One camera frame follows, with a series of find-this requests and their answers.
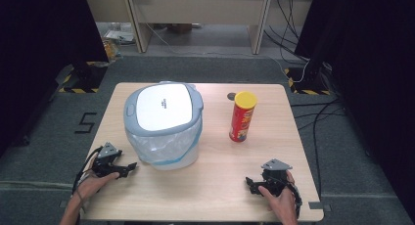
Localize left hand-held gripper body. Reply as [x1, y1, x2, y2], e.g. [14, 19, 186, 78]
[92, 141, 124, 179]

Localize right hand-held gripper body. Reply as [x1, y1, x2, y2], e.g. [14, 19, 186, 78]
[259, 157, 294, 198]

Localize white trash can grey lid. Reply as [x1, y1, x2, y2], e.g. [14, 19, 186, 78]
[122, 80, 206, 171]

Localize red chips can yellow lid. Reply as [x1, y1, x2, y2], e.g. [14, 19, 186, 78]
[228, 90, 258, 143]

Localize person's left hand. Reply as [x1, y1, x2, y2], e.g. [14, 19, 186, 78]
[72, 171, 120, 203]

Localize person's right hand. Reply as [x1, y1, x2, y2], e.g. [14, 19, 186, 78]
[257, 170, 300, 225]

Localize clear plastic trash bag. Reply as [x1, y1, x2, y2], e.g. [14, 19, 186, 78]
[124, 115, 204, 168]

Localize black tape floor numeral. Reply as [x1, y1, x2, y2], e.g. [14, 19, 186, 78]
[73, 112, 98, 135]

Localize yellow black striped floor tape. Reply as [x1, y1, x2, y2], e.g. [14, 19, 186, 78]
[283, 67, 332, 96]
[58, 61, 100, 95]

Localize black curtain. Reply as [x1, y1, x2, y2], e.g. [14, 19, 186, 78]
[293, 0, 415, 216]
[0, 0, 110, 158]

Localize beige wooden desk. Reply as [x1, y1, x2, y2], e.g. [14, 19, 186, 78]
[120, 0, 273, 56]

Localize left hand-held gripper black cable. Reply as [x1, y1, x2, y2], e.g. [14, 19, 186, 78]
[71, 146, 104, 196]

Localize hand-held gripper black cable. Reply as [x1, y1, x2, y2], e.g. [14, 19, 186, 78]
[286, 181, 303, 220]
[71, 146, 104, 196]

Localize right hand-held gripper black cable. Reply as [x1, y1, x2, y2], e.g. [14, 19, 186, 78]
[286, 181, 303, 220]

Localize black floor cables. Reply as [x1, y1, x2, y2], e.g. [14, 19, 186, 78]
[290, 97, 347, 200]

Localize black power cables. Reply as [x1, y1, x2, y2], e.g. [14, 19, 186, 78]
[262, 0, 311, 64]

